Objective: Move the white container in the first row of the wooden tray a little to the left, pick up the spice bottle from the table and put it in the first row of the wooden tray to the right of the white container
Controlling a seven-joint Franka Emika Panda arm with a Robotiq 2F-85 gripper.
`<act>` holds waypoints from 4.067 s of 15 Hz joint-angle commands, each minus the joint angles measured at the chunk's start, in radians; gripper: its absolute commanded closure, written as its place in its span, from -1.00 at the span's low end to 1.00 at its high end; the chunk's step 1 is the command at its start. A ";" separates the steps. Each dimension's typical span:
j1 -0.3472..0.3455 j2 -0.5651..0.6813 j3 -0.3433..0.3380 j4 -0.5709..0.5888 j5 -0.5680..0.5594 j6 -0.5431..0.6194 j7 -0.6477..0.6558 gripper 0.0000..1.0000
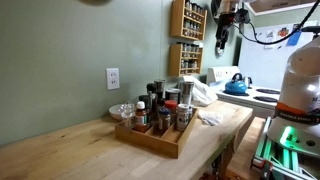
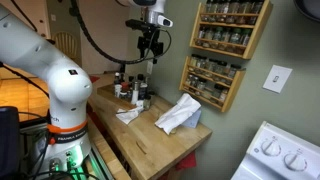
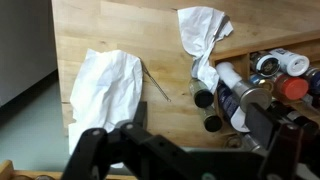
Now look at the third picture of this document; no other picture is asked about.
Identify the large crumpled white paper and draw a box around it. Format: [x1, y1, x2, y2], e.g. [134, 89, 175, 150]
[68, 49, 143, 154]

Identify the thin metal skewer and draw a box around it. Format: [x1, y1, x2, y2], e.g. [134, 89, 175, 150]
[141, 60, 171, 102]

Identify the black lid glass jar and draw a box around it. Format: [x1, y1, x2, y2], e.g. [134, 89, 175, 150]
[189, 78, 214, 108]

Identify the white spice container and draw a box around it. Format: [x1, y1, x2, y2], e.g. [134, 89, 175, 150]
[270, 48, 310, 76]

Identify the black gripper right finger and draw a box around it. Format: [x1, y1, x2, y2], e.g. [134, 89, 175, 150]
[245, 103, 316, 180]

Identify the black white label jar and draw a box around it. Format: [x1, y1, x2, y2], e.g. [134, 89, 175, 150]
[250, 51, 280, 77]

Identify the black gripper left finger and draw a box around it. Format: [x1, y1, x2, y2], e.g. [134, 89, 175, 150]
[60, 101, 188, 180]

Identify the wooden spice tray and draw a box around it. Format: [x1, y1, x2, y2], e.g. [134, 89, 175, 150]
[212, 30, 320, 132]

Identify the red lid spice jar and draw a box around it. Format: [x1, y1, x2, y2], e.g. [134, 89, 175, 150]
[269, 72, 309, 100]

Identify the tall steel pepper grinder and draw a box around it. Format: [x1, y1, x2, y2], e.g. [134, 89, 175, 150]
[216, 62, 272, 112]

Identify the small crumpled white napkin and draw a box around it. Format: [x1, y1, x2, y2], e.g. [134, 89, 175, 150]
[178, 6, 233, 92]

